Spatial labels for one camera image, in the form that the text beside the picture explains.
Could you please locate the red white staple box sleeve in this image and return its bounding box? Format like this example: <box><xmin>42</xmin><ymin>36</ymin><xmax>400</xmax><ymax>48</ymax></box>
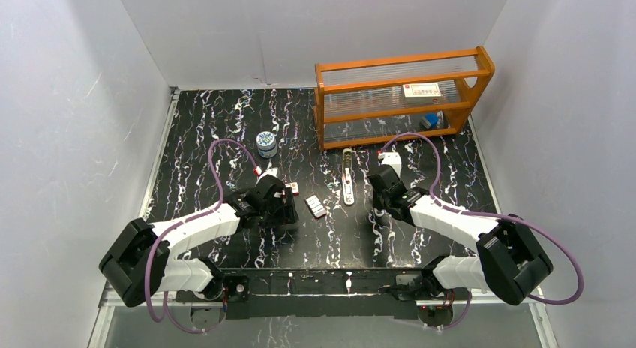
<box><xmin>285</xmin><ymin>182</ymin><xmax>299</xmax><ymax>196</ymax></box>

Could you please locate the white metal stapler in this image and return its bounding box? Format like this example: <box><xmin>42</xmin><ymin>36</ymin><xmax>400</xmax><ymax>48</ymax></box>
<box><xmin>342</xmin><ymin>148</ymin><xmax>355</xmax><ymax>206</ymax></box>

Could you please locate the cardboard staple tray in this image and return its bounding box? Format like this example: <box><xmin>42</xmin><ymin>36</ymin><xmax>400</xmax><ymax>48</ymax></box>
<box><xmin>304</xmin><ymin>194</ymin><xmax>327</xmax><ymax>219</ymax></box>

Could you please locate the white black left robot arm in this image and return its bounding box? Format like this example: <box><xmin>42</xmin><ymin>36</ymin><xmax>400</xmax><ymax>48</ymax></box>
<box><xmin>98</xmin><ymin>174</ymin><xmax>299</xmax><ymax>307</ymax></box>

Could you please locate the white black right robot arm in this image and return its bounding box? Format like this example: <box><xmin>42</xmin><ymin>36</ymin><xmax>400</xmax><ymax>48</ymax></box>
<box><xmin>368</xmin><ymin>165</ymin><xmax>554</xmax><ymax>305</ymax></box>

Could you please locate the blue grey stapler remover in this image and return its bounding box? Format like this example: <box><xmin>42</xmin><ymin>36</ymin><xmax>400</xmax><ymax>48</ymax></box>
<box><xmin>420</xmin><ymin>112</ymin><xmax>443</xmax><ymax>130</ymax></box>

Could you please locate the blue white round jar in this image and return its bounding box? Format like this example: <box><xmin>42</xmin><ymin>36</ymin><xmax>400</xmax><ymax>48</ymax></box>
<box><xmin>256</xmin><ymin>131</ymin><xmax>278</xmax><ymax>159</ymax></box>

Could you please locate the orange wooden shelf rack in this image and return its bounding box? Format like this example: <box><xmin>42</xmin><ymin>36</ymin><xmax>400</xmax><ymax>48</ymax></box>
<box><xmin>314</xmin><ymin>46</ymin><xmax>496</xmax><ymax>150</ymax></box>

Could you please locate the white red box on shelf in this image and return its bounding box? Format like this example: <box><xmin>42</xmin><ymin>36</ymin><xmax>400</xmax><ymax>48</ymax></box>
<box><xmin>401</xmin><ymin>82</ymin><xmax>443</xmax><ymax>104</ymax></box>

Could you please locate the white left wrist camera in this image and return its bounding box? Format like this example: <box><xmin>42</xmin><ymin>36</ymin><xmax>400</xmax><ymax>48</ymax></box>
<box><xmin>257</xmin><ymin>167</ymin><xmax>279</xmax><ymax>182</ymax></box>

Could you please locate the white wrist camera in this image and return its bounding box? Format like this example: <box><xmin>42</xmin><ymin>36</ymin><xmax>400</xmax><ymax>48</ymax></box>
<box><xmin>257</xmin><ymin>167</ymin><xmax>279</xmax><ymax>182</ymax></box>
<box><xmin>378</xmin><ymin>151</ymin><xmax>402</xmax><ymax>178</ymax></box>

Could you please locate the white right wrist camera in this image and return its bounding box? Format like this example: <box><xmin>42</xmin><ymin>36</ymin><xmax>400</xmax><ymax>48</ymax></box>
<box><xmin>378</xmin><ymin>151</ymin><xmax>402</xmax><ymax>178</ymax></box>

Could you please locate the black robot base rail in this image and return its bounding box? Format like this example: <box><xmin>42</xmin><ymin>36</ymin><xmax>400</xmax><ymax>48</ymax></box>
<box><xmin>176</xmin><ymin>268</ymin><xmax>468</xmax><ymax>321</ymax></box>

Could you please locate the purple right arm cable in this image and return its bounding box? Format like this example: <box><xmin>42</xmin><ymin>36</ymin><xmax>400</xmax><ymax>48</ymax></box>
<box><xmin>378</xmin><ymin>132</ymin><xmax>585</xmax><ymax>332</ymax></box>

